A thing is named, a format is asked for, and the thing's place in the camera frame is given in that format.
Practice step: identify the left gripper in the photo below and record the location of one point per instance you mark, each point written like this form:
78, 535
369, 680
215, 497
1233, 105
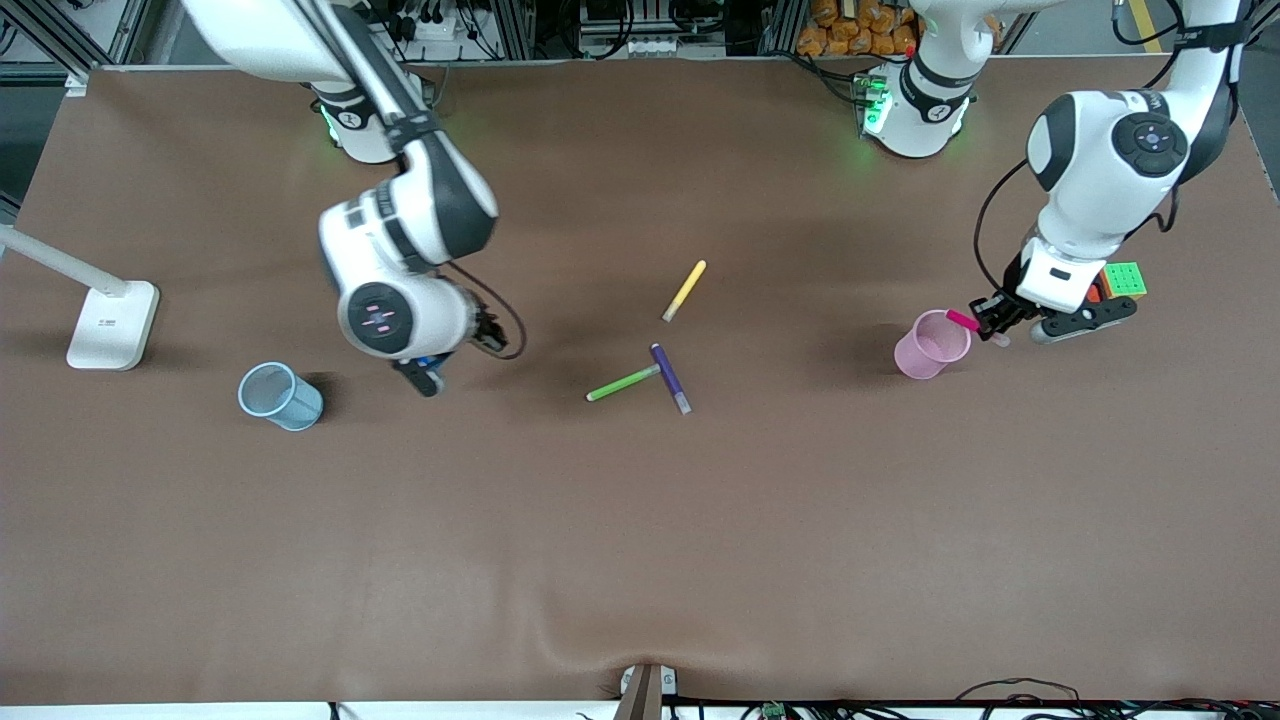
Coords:
1003, 308

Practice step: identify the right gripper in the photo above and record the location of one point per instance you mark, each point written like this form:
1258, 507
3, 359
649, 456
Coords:
487, 331

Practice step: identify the pink marker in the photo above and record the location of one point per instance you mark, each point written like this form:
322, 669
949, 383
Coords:
962, 320

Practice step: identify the blue marker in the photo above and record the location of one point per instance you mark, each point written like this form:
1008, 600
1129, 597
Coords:
428, 360

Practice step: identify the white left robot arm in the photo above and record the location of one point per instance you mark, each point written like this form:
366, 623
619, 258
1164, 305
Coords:
1100, 170

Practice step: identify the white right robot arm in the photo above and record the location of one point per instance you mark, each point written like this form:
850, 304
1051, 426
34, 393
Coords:
420, 220

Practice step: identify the translucent pink cup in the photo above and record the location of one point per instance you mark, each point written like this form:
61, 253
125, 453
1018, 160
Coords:
930, 350

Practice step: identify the colourful puzzle cube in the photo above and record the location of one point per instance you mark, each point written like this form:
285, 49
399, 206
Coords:
1122, 280

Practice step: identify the green marker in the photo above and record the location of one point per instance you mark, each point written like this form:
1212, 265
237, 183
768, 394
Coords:
622, 383

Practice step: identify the purple marker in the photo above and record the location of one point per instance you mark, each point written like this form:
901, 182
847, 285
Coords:
670, 378

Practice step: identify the yellow marker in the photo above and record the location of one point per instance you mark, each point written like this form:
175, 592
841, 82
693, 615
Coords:
685, 290

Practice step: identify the translucent light blue cup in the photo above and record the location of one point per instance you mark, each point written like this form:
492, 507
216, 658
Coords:
285, 400

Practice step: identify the orange objects pile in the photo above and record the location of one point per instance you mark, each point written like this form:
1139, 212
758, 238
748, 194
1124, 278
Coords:
850, 30

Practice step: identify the white power strip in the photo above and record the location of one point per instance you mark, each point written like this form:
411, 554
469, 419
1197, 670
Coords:
655, 46

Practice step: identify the white lamp base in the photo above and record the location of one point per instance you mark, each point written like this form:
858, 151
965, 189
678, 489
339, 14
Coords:
110, 325

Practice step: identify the aluminium frame post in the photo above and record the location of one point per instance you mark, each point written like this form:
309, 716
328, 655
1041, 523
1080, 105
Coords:
785, 25
517, 28

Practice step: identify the white table corner bracket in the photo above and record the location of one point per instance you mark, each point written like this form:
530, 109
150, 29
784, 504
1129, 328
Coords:
76, 83

